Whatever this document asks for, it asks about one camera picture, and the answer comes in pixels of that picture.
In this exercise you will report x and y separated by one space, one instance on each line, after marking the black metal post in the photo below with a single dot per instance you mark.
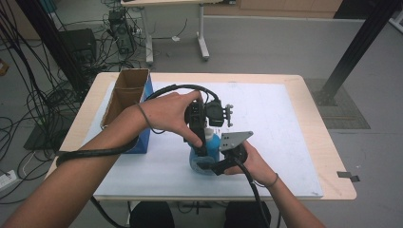
53 41
358 41

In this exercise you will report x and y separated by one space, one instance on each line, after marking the person's right leg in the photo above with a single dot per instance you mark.
244 217

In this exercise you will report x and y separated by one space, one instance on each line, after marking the black equipment box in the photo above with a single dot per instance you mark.
79 44

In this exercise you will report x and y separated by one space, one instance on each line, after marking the wooden cabinet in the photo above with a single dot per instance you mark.
285 8

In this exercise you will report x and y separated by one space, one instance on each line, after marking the person's right hand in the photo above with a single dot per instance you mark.
253 167

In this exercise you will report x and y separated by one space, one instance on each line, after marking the grey floor mat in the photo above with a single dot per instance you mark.
345 114

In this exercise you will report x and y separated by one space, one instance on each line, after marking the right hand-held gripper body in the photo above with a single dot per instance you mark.
234 141

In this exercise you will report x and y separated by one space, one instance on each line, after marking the blue bottle with white cap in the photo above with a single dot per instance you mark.
212 148

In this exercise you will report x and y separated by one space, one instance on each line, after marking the person's left leg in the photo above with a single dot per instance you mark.
152 217

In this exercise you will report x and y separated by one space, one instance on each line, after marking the white power strip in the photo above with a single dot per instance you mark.
7 180

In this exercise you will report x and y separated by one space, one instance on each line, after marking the wooden table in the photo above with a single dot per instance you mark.
326 133

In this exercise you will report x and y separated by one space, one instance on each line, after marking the person's leg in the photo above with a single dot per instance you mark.
152 217
244 217

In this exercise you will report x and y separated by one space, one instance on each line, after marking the white plug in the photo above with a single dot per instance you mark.
175 38

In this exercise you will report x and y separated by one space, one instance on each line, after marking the black tape piece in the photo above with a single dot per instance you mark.
347 175

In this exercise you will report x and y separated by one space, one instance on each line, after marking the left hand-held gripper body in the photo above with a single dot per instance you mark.
217 114

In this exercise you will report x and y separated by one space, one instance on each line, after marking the white-legged desk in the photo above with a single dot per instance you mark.
149 41

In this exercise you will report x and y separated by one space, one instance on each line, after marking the person's left hand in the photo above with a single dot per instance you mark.
168 110

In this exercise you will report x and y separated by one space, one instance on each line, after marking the blue cardboard box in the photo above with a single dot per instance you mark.
126 91

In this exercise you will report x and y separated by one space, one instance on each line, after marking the brown cardboard piece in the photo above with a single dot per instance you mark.
3 67

